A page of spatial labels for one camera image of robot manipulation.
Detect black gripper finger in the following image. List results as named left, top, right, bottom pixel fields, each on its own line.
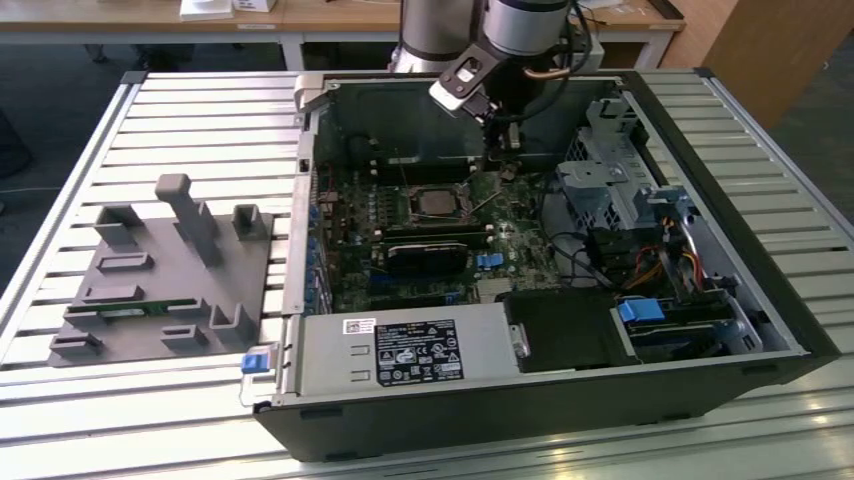
left=484, top=119, right=523, bottom=164

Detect metal socket locking lever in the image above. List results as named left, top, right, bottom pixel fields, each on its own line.
left=470, top=184, right=514, bottom=215

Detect silver square CPU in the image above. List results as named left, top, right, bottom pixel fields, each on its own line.
left=415, top=188, right=463, bottom=215

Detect CPU socket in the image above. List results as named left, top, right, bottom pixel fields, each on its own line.
left=404, top=183, right=479, bottom=224

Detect black expansion slot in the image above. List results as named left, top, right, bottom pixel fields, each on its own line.
left=368, top=291, right=466, bottom=309

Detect metal drive cage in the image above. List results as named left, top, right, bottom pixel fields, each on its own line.
left=554, top=97, right=702, bottom=232

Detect green motherboard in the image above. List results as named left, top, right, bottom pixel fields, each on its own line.
left=310, top=154, right=575, bottom=314

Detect black graphics card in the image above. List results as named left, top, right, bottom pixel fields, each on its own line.
left=382, top=240, right=472, bottom=279

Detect wooden office desk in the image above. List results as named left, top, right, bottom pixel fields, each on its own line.
left=0, top=0, right=306, bottom=71
left=283, top=0, right=689, bottom=71

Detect silver chipset heatsink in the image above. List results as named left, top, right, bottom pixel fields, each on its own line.
left=474, top=278, right=516, bottom=302

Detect grey case latch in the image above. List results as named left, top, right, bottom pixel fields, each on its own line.
left=291, top=71, right=336, bottom=115

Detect black plastic shroud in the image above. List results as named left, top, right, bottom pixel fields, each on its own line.
left=496, top=287, right=643, bottom=375

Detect wooden cabinet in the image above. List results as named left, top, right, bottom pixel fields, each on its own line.
left=656, top=0, right=854, bottom=129

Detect blue disk carrier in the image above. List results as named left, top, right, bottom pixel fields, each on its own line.
left=614, top=295, right=668, bottom=329

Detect plain white box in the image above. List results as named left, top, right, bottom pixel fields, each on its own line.
left=177, top=0, right=236, bottom=22

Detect silver power supply unit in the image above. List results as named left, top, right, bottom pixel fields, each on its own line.
left=292, top=312, right=523, bottom=397

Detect metal disk bay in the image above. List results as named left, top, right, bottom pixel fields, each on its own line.
left=610, top=285, right=769, bottom=366

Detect black open PC case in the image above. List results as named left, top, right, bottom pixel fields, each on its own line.
left=249, top=67, right=843, bottom=464

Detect grey parts rack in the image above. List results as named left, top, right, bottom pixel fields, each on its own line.
left=49, top=172, right=279, bottom=369

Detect green RAM stick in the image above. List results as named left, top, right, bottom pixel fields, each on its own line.
left=96, top=299, right=201, bottom=317

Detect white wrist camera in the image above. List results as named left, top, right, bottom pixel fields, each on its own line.
left=428, top=54, right=500, bottom=114

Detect black cable bundle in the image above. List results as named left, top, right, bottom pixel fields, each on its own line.
left=540, top=227, right=642, bottom=294

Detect red yellow power wires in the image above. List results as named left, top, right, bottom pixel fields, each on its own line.
left=626, top=214, right=710, bottom=296

